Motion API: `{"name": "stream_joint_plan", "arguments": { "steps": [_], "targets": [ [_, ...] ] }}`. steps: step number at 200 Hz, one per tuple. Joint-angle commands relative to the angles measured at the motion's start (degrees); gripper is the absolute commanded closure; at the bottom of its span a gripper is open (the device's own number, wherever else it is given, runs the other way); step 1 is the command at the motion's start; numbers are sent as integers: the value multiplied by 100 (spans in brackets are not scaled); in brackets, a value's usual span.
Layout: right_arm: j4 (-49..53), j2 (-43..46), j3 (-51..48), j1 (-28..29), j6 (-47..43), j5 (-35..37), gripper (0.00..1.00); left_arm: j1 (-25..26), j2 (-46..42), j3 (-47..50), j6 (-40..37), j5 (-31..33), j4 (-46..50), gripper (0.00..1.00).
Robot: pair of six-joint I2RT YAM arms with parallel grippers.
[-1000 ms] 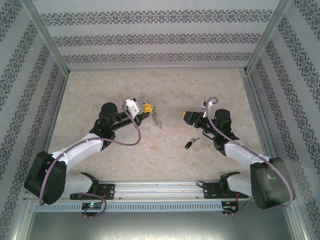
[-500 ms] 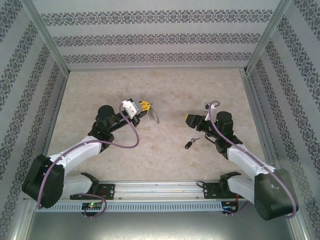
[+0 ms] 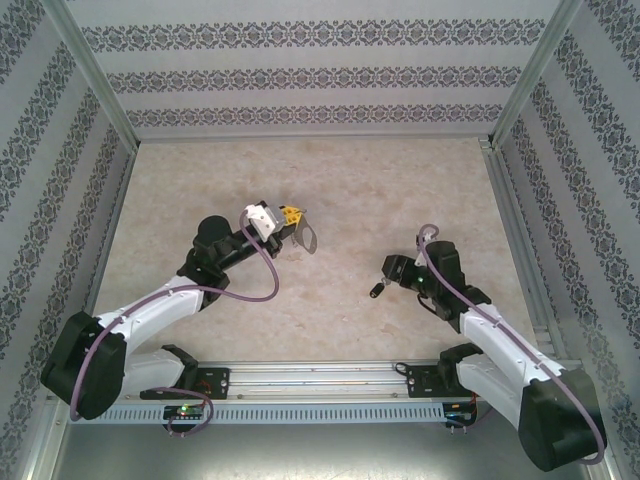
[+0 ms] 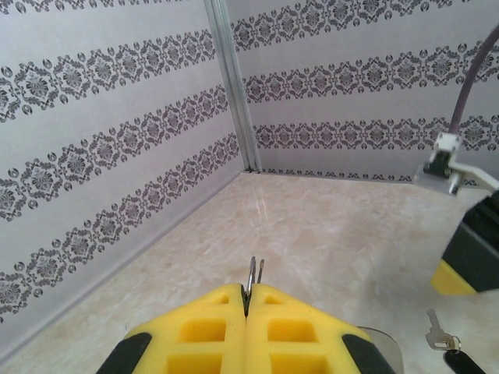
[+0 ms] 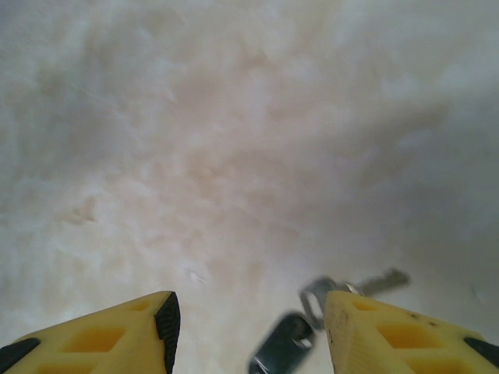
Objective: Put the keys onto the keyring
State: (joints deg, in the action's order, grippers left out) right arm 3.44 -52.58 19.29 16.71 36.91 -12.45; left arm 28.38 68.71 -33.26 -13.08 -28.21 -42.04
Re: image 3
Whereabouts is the grey carabiner keyring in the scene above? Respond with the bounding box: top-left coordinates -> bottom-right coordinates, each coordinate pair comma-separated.
291,207 -> 320,255

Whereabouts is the key with black fob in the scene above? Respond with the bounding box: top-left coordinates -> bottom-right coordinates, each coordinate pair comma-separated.
368,273 -> 395,300

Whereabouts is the left circuit board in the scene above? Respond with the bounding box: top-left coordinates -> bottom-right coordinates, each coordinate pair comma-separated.
163,405 -> 206,420

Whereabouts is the grey metal sheet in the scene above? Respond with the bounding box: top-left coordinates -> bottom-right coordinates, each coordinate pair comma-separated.
49,422 -> 601,480

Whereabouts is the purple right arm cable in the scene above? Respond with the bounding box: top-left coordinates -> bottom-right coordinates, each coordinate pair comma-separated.
417,224 -> 607,466

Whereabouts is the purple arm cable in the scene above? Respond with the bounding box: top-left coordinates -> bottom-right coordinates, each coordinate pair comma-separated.
68,207 -> 281,439
417,224 -> 607,466

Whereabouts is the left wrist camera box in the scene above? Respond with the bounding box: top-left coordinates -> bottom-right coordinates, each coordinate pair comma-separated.
243,201 -> 280,241

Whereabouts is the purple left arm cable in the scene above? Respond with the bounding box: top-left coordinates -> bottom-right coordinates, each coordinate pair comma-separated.
68,207 -> 281,439

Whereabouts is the aluminium side rail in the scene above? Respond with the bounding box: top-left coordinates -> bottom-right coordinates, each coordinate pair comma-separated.
479,138 -> 571,360
69,142 -> 137,364

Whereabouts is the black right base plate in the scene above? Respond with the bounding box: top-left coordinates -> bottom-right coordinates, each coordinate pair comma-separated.
404,363 -> 481,400

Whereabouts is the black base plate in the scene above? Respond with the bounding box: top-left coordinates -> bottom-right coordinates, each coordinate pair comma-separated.
404,363 -> 481,400
139,367 -> 231,401

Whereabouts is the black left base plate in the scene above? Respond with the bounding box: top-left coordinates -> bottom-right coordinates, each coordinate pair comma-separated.
139,367 -> 231,401

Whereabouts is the aluminium mounting rail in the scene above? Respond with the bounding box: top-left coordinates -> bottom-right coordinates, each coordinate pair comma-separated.
47,357 -> 589,401

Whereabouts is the slotted grey cable duct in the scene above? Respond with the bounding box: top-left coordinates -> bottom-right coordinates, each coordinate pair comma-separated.
67,403 -> 446,424

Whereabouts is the aluminium frame post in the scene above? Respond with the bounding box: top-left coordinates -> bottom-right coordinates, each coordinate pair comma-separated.
39,0 -> 141,149
487,0 -> 584,146

